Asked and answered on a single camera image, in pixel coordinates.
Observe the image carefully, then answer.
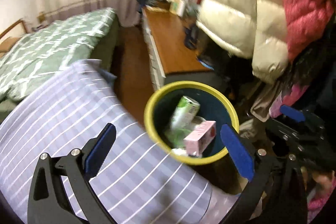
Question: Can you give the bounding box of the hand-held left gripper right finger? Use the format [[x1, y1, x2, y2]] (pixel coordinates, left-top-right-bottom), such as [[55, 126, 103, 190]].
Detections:
[[220, 124, 307, 224]]

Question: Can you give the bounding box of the light blue plastic piece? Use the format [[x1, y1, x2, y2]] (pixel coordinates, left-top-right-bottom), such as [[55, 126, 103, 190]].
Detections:
[[198, 56, 215, 69]]

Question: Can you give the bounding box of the beige garment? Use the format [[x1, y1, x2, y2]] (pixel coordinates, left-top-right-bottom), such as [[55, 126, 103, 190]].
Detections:
[[249, 81, 284, 123]]

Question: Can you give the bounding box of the blue table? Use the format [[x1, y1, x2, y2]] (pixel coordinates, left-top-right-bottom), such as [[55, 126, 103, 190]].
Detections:
[[101, 68, 118, 81]]

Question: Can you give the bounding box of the green checked duvet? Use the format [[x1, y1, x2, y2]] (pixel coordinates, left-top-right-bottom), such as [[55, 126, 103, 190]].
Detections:
[[0, 7, 117, 102]]

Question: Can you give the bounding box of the green printed box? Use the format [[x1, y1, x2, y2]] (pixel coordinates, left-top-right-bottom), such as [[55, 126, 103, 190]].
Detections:
[[169, 0, 185, 16]]

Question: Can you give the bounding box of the wooden bed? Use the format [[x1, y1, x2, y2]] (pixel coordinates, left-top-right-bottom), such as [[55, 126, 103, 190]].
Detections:
[[0, 7, 122, 109]]

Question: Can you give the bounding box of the blue bin with yellow rim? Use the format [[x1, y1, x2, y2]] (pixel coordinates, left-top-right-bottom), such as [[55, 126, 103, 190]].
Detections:
[[144, 81, 246, 195]]

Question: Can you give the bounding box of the brown pillow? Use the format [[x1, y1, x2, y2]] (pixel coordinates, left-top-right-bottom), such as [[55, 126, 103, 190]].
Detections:
[[0, 36, 20, 58]]

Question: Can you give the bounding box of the purple checked tablecloth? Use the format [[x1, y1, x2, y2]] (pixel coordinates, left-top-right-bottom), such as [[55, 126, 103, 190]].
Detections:
[[0, 59, 213, 224]]

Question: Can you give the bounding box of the green plastic bag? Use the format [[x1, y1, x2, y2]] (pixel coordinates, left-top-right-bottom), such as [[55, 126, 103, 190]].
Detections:
[[164, 127, 193, 148]]

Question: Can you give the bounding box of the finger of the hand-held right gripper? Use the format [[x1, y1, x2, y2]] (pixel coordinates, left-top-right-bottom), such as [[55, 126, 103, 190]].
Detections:
[[280, 105, 306, 123]]

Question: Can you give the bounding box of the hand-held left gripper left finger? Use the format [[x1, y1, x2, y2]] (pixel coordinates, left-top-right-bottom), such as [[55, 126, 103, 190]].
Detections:
[[28, 123, 117, 224]]

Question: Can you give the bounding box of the wooden low cabinet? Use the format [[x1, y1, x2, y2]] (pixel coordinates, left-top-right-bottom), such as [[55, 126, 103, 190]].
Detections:
[[142, 2, 216, 90]]

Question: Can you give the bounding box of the green can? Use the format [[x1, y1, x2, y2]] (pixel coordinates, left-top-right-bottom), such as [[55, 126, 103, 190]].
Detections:
[[169, 95, 201, 132]]

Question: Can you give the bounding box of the black bag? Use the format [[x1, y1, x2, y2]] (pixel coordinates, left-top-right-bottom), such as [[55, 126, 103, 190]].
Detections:
[[205, 38, 258, 98]]

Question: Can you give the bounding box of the white puffer jacket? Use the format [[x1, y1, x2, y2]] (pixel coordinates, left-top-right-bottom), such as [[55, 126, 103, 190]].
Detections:
[[196, 0, 289, 84]]

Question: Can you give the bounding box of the pink garment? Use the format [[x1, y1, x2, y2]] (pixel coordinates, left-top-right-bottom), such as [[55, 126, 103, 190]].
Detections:
[[307, 182, 336, 223]]

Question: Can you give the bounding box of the pink puffer jacket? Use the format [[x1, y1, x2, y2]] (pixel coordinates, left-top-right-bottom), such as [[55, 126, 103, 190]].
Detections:
[[272, 0, 335, 63]]

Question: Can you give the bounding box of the pink milk carton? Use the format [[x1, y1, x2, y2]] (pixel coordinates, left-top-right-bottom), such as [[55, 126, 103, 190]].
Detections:
[[183, 120, 217, 157]]

